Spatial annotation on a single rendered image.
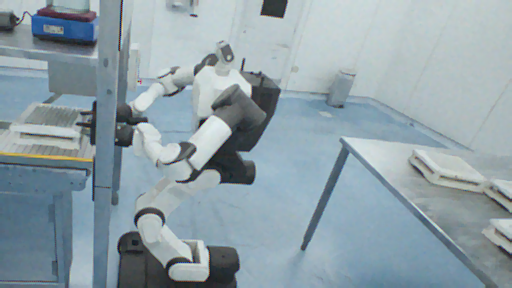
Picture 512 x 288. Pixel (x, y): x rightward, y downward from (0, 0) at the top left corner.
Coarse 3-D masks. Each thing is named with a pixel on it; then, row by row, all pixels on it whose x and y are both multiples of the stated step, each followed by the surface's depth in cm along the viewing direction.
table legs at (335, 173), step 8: (344, 152) 197; (344, 160) 200; (336, 168) 203; (336, 176) 206; (328, 184) 210; (328, 192) 211; (320, 200) 217; (328, 200) 214; (320, 208) 217; (320, 216) 221; (312, 224) 224; (312, 232) 227; (304, 240) 232; (304, 248) 235
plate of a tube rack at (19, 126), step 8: (32, 104) 137; (40, 104) 139; (24, 112) 129; (16, 120) 122; (80, 120) 130; (16, 128) 118; (24, 128) 119; (32, 128) 119; (40, 128) 120; (48, 128) 121; (56, 128) 121; (64, 128) 122; (72, 128) 123; (80, 128) 124; (72, 136) 121
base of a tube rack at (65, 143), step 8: (24, 136) 122; (32, 136) 123; (40, 136) 124; (48, 136) 125; (80, 136) 128; (32, 144) 122; (48, 144) 123; (56, 144) 122; (64, 144) 123; (72, 144) 123; (80, 144) 125
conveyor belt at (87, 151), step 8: (0, 136) 138; (8, 136) 139; (0, 144) 132; (8, 144) 133; (16, 144) 134; (24, 144) 135; (40, 144) 137; (88, 144) 143; (8, 152) 128; (16, 152) 129; (24, 152) 130; (32, 152) 131; (40, 152) 132; (48, 152) 132; (56, 152) 133; (64, 152) 134; (72, 152) 135; (80, 152) 136; (88, 152) 137; (88, 168) 128
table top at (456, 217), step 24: (360, 144) 192; (384, 144) 197; (408, 144) 203; (384, 168) 168; (408, 168) 172; (480, 168) 187; (504, 168) 192; (408, 192) 150; (432, 192) 153; (456, 192) 157; (432, 216) 135; (456, 216) 138; (480, 216) 140; (504, 216) 143; (456, 240) 123; (480, 240) 125; (480, 264) 112; (504, 264) 114
